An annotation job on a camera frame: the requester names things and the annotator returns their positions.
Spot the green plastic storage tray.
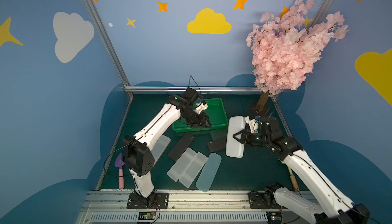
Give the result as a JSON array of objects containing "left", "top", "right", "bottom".
[{"left": 172, "top": 98, "right": 229, "bottom": 134}]

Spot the dark green pencil case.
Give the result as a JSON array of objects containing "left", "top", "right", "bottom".
[{"left": 210, "top": 128, "right": 228, "bottom": 140}]

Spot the black pencil case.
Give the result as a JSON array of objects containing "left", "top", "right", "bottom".
[{"left": 168, "top": 133, "right": 195, "bottom": 162}]

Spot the dark grey pencil case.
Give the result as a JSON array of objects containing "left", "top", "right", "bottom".
[{"left": 207, "top": 137, "right": 227, "bottom": 153}]

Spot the white opaque pencil case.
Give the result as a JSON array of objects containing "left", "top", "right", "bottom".
[{"left": 226, "top": 116, "right": 246, "bottom": 158}]

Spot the light teal frosted pencil case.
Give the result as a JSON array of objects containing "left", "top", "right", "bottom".
[{"left": 196, "top": 153, "right": 222, "bottom": 192}]

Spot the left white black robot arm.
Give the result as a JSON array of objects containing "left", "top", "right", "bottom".
[{"left": 122, "top": 87, "right": 212, "bottom": 200}]

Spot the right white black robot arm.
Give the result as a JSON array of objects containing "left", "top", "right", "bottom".
[{"left": 226, "top": 116, "right": 370, "bottom": 224}]

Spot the pink artificial blossom tree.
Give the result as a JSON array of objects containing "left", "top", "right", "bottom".
[{"left": 246, "top": 0, "right": 349, "bottom": 115}]

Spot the purple pink toy shovel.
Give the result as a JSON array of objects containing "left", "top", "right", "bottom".
[{"left": 114, "top": 153, "right": 125, "bottom": 190}]

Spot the right small circuit board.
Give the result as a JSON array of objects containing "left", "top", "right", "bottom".
[{"left": 266, "top": 212, "right": 282, "bottom": 224}]

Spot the small circuit board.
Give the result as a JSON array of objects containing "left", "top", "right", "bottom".
[
  {"left": 137, "top": 212, "right": 156, "bottom": 223},
  {"left": 266, "top": 212, "right": 282, "bottom": 224}
]

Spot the left small circuit board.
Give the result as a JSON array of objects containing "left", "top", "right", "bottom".
[{"left": 137, "top": 212, "right": 156, "bottom": 223}]

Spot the green toy hammer wooden handle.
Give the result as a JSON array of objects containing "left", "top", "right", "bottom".
[{"left": 281, "top": 161, "right": 300, "bottom": 193}]

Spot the aluminium back frame bar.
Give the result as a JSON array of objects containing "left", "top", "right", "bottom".
[{"left": 124, "top": 85, "right": 261, "bottom": 94}]

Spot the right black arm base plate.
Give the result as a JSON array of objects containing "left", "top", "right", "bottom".
[{"left": 248, "top": 191, "right": 286, "bottom": 209}]

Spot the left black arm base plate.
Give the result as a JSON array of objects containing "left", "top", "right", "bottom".
[{"left": 126, "top": 192, "right": 169, "bottom": 209}]

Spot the right aluminium frame post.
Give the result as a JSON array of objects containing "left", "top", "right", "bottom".
[{"left": 307, "top": 0, "right": 335, "bottom": 29}]

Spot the aluminium frame post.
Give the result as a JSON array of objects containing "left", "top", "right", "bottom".
[
  {"left": 83, "top": 0, "right": 134, "bottom": 99},
  {"left": 307, "top": 0, "right": 335, "bottom": 29}
]

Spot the aluminium front rail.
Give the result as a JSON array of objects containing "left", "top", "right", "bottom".
[{"left": 75, "top": 189, "right": 342, "bottom": 224}]

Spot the left aluminium frame post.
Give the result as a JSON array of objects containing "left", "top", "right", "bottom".
[{"left": 83, "top": 0, "right": 134, "bottom": 99}]

